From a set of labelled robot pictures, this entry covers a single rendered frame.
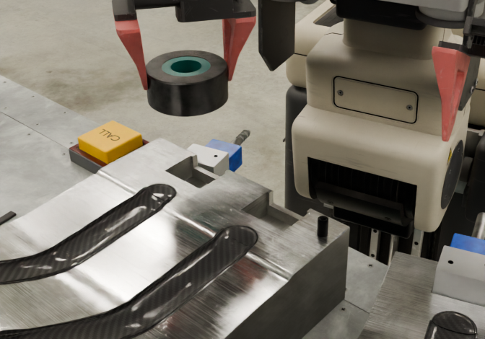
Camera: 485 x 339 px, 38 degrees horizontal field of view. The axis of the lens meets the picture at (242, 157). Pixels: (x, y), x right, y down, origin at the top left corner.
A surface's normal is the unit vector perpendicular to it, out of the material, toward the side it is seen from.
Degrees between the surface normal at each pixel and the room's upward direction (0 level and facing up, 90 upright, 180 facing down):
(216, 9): 89
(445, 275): 90
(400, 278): 0
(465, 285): 90
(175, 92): 90
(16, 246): 18
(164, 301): 3
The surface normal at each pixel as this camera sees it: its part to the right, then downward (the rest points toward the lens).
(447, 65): -0.48, 0.39
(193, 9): 0.22, 0.50
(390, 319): -0.03, -0.85
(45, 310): 0.29, -0.94
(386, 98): -0.48, 0.59
